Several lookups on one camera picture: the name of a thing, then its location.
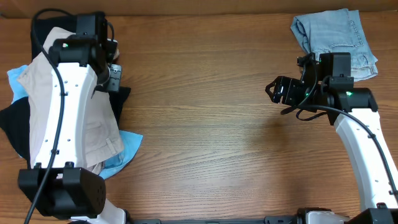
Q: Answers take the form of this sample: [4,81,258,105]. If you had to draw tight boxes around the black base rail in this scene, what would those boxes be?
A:
[130,215,303,224]

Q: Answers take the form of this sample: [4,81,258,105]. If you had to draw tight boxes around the beige khaki shorts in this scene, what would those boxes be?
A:
[17,26,125,175]

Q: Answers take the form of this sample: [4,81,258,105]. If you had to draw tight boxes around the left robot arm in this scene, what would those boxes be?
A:
[18,11,131,223]

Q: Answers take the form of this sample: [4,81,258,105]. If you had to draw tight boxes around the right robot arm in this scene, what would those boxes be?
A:
[264,52,397,223]

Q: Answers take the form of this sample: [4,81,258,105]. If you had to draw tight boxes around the folded light blue jeans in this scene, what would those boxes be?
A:
[290,9,378,82]

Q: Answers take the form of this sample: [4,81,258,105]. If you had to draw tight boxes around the light blue garment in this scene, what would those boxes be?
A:
[1,65,143,179]

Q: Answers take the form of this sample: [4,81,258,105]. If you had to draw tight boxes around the black t-shirt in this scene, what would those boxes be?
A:
[0,15,132,169]

